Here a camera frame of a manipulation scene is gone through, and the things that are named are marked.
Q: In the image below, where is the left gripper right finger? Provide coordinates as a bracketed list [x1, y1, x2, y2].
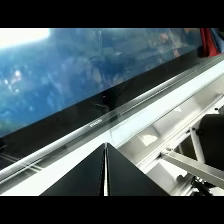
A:
[106, 143, 170, 197]

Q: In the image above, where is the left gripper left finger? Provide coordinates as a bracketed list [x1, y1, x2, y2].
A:
[41, 143, 107, 197]

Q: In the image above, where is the red garment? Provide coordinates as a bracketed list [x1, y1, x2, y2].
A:
[199, 28, 220, 58]

